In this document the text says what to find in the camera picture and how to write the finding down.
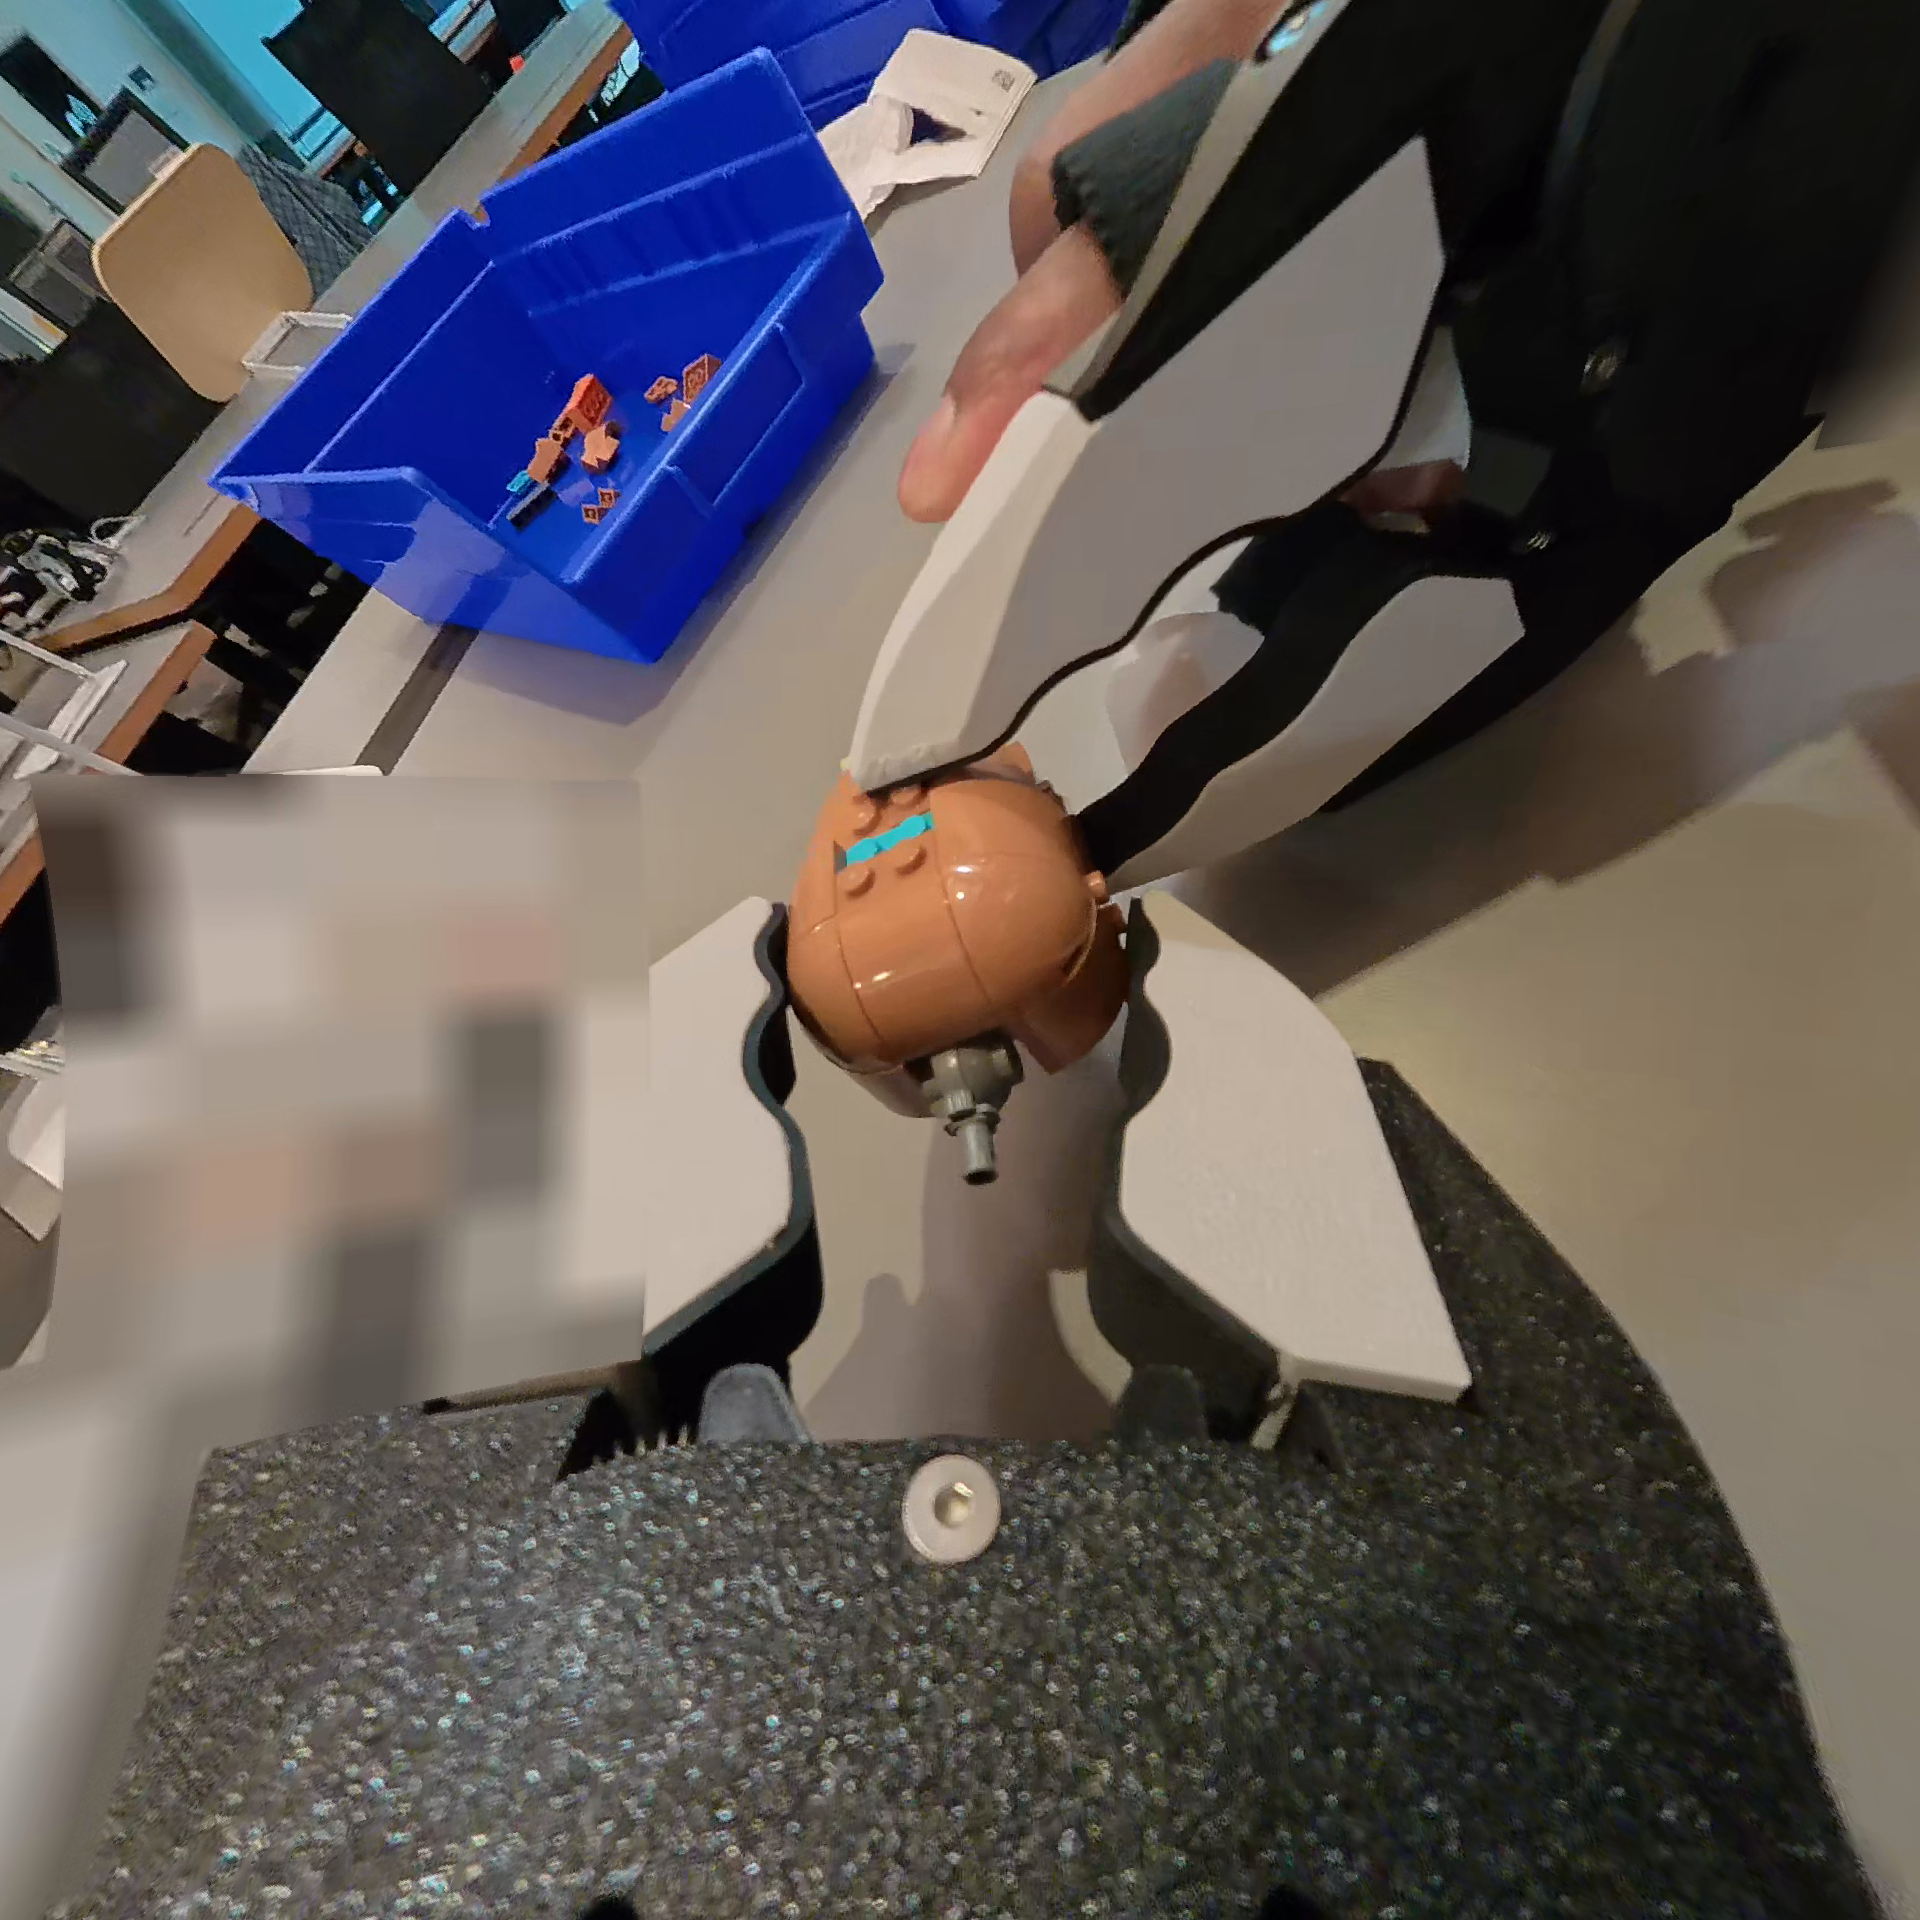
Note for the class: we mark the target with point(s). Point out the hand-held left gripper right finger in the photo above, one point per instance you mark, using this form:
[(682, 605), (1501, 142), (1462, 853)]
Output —
[(1277, 1171)]

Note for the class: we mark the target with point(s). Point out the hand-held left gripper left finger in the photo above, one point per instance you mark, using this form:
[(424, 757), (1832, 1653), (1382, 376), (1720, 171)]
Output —
[(704, 1141)]

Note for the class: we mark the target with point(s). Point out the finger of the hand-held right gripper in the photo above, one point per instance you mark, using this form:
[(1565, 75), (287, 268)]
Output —
[(1349, 705), (1021, 600)]

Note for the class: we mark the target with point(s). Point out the brown brick model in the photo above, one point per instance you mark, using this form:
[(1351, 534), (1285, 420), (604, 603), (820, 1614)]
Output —
[(932, 931)]

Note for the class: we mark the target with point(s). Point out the blue plastic bin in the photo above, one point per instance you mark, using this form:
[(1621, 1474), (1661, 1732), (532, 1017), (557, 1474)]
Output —
[(704, 254), (781, 37)]

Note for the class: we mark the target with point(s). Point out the grey desk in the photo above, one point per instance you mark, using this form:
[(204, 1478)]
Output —
[(676, 705)]

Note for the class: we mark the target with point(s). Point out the person's right hand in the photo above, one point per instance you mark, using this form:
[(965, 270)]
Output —
[(1004, 376)]

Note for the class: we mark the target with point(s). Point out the pile of orange bricks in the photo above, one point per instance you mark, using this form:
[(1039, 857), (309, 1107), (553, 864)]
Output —
[(589, 406)]

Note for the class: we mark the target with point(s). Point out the white paper bag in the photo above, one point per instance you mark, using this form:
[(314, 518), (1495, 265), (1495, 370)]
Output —
[(944, 89)]

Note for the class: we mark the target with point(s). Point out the wooden chair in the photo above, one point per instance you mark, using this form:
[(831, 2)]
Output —
[(194, 284)]

